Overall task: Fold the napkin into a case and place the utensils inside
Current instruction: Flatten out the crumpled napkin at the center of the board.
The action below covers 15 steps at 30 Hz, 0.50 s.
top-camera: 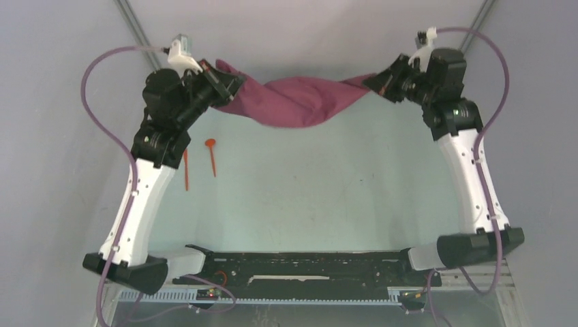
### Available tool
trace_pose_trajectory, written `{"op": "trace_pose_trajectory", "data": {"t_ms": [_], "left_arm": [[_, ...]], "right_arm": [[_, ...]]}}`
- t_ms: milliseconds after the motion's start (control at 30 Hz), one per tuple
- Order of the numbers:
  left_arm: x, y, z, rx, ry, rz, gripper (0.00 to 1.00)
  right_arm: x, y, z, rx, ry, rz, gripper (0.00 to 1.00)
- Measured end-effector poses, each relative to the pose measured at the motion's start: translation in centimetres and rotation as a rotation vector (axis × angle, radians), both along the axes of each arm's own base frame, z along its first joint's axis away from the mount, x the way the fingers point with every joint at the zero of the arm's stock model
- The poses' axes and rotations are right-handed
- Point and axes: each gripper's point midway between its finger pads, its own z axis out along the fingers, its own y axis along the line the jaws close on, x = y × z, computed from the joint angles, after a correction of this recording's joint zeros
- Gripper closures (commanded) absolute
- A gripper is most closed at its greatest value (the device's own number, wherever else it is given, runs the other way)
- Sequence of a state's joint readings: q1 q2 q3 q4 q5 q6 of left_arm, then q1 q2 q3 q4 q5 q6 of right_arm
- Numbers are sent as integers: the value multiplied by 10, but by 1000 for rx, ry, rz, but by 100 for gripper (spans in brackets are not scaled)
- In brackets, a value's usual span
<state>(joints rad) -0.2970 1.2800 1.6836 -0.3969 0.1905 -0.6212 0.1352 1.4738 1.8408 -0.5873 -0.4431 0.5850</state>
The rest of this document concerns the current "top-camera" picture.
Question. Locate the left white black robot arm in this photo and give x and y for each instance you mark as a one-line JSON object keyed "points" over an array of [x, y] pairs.
{"points": [[174, 100]]}

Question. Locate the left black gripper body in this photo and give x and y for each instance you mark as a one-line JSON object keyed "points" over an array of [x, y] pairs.
{"points": [[202, 95]]}

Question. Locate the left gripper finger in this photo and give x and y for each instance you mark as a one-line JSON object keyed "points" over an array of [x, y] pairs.
{"points": [[210, 73], [230, 85]]}

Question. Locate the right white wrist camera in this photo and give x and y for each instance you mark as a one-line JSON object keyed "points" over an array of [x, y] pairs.
{"points": [[425, 44]]}

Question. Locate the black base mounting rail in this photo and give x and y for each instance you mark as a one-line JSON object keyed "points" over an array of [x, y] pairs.
{"points": [[329, 275]]}

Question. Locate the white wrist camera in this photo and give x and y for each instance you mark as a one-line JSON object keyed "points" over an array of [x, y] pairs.
{"points": [[425, 44], [179, 55]]}

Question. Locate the white cable duct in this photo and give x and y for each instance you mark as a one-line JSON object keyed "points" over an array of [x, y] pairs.
{"points": [[202, 296]]}

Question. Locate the orange plastic spoon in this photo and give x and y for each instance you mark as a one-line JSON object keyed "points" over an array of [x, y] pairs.
{"points": [[210, 143]]}

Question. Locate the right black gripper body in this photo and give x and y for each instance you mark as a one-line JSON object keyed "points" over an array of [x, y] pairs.
{"points": [[409, 84]]}

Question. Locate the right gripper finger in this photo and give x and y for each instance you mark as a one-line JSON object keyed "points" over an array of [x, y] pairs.
{"points": [[378, 83], [394, 70]]}

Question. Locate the maroon cloth napkin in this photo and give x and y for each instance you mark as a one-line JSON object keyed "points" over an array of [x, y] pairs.
{"points": [[293, 102]]}

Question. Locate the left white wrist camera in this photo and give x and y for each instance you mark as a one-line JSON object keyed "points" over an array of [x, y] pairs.
{"points": [[179, 55]]}

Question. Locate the orange plastic knife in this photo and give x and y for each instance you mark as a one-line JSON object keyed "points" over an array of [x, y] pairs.
{"points": [[186, 169]]}

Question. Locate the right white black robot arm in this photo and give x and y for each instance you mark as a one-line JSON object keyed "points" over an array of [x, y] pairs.
{"points": [[485, 233]]}

